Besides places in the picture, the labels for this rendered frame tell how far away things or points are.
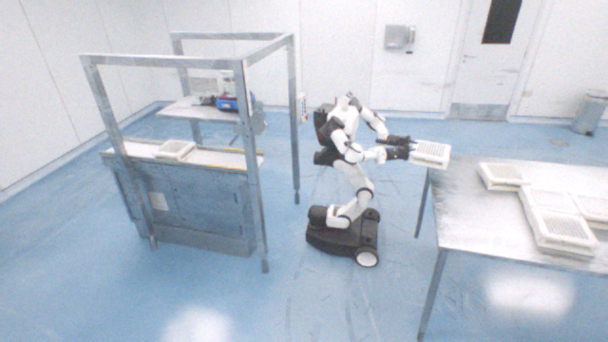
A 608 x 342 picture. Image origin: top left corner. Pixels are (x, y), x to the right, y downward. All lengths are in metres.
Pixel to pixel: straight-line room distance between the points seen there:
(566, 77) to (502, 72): 0.90
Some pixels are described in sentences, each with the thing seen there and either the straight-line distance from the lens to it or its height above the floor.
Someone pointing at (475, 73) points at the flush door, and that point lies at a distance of 5.86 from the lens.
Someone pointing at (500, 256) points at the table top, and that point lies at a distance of 1.96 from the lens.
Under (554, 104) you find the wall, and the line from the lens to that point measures 6.45.
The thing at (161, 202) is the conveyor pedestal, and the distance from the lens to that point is 3.05.
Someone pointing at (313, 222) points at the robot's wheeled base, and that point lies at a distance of 2.92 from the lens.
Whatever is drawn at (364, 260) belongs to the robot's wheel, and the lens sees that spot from 2.86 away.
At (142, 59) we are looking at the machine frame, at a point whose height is 1.73.
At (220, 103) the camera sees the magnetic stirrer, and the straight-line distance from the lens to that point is 2.24.
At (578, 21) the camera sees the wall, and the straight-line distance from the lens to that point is 6.17.
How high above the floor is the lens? 2.14
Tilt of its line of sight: 31 degrees down
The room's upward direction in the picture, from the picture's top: 2 degrees counter-clockwise
